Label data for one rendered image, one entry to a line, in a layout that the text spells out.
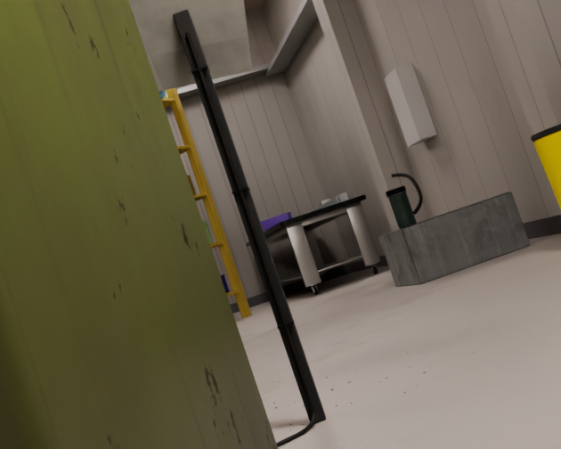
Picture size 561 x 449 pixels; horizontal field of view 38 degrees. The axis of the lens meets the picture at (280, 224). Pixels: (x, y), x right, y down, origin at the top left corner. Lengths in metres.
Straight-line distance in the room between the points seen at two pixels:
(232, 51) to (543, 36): 2.96
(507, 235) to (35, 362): 5.01
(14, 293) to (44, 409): 0.07
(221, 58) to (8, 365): 1.80
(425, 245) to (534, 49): 1.34
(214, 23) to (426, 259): 3.25
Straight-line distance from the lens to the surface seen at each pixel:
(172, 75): 2.16
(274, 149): 10.79
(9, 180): 0.54
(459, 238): 5.27
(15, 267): 0.49
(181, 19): 2.13
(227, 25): 2.20
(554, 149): 4.15
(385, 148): 7.70
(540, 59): 4.88
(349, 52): 7.84
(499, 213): 5.39
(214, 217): 8.40
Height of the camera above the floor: 0.40
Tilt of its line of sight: 3 degrees up
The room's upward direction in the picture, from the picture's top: 19 degrees counter-clockwise
